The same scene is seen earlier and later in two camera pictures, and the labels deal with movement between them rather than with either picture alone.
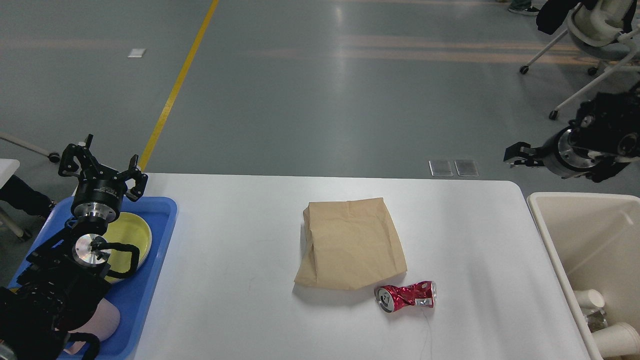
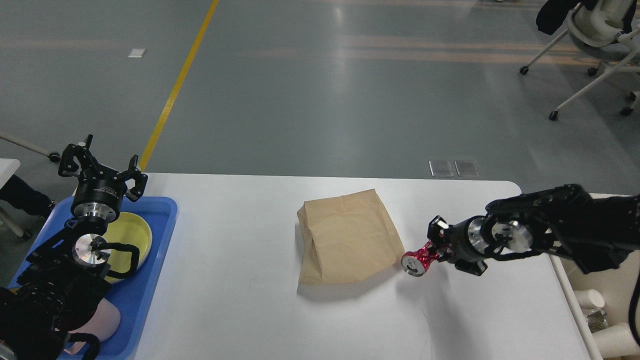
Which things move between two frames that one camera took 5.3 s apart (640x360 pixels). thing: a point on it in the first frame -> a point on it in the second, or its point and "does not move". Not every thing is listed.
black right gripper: x=571 y=156 -> x=467 y=242
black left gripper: x=99 y=197 does not move
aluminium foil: x=596 y=321 does not move
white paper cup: x=619 y=339 does not move
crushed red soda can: x=390 y=298 -> x=415 y=263
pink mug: x=105 y=321 does not move
